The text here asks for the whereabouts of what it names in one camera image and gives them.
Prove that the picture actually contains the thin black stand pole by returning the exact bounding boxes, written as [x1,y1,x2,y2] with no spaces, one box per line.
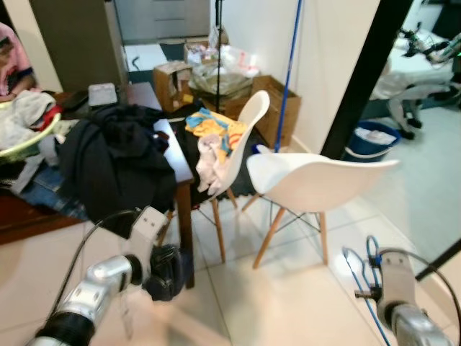
[214,0,223,110]

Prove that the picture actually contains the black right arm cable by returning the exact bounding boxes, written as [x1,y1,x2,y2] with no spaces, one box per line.
[378,247,461,332]

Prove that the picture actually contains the black door frame post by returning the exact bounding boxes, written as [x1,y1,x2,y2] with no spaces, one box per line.
[320,0,416,161]

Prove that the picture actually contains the white chair wooden legs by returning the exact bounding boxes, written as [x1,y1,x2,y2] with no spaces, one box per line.
[246,146,401,270]
[186,90,272,264]

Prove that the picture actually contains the white plastic bag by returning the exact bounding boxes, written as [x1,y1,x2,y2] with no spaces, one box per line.
[218,45,260,77]

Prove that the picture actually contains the bed with white sheet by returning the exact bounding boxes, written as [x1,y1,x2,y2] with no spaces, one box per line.
[371,36,461,102]

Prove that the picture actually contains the grey humanoid robot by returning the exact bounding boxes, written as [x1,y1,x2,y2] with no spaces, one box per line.
[385,22,461,141]

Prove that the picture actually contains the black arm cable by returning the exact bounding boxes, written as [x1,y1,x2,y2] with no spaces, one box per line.
[49,208,139,321]
[378,247,461,332]

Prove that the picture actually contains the light grey cloth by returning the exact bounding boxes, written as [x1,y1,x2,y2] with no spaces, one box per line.
[0,90,57,151]

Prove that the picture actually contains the blue denim jeans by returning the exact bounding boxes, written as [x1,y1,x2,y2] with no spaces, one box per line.
[14,160,81,218]

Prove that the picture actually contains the person in pink shirt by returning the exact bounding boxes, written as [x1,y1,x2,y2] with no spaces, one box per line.
[0,22,38,100]

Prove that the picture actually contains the blue mop stick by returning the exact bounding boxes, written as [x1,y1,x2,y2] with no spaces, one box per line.
[274,0,304,154]

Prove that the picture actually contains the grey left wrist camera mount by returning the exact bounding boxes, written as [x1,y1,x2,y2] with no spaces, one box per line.
[131,206,168,273]

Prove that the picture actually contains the blue plastic bucket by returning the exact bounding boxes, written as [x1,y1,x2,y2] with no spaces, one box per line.
[344,120,401,161]

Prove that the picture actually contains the dark navy shirt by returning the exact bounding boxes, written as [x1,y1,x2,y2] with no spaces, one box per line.
[58,105,178,226]

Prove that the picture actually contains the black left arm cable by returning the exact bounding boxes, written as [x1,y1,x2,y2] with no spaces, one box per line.
[49,208,139,321]

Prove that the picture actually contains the colourful yellow blue clothes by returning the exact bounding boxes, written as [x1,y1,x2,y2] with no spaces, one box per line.
[185,108,247,197]

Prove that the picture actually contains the red garment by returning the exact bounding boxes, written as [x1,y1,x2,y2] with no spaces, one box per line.
[40,107,63,129]

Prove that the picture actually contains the blue plastic hanger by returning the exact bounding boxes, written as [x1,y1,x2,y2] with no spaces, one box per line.
[341,235,395,346]

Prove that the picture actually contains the green laundry basket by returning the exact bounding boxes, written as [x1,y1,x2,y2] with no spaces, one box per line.
[0,108,64,161]

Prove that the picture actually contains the large brown cardboard box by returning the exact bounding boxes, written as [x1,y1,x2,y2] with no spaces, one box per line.
[249,75,303,148]

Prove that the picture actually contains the small brown cardboard box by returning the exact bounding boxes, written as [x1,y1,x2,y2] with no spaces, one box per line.
[153,61,195,114]

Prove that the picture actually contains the small grey flat box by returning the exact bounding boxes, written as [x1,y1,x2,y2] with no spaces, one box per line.
[88,83,118,108]

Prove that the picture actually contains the dark brown wooden table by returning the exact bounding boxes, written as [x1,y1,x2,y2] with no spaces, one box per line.
[0,81,197,290]

